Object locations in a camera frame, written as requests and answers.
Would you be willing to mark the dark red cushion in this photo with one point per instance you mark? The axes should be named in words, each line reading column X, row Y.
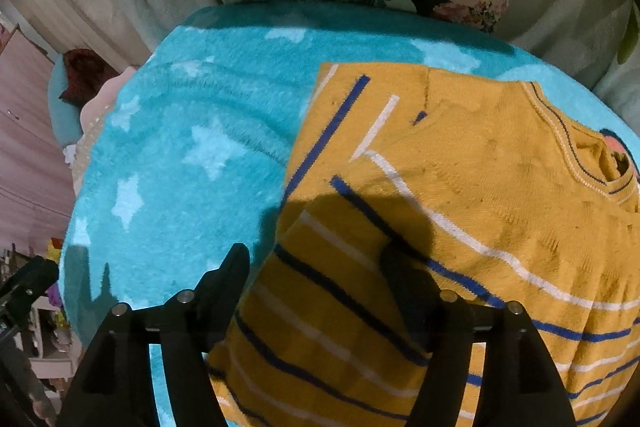
column 85, row 72

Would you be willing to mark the yellow striped sweater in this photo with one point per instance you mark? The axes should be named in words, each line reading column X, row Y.
column 450, row 207

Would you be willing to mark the turquoise star blanket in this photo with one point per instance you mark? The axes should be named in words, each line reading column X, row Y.
column 200, row 147

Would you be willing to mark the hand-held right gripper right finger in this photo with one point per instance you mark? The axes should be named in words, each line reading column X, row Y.
column 415, row 302

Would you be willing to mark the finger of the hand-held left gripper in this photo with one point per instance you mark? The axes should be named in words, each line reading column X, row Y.
column 31, row 276

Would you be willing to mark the leaf print white pillow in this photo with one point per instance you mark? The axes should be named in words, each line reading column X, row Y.
column 575, row 42

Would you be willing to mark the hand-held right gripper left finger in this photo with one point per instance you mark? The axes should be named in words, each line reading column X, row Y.
column 229, row 278

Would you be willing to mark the pink wardrobe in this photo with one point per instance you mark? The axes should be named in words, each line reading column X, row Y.
column 27, row 132

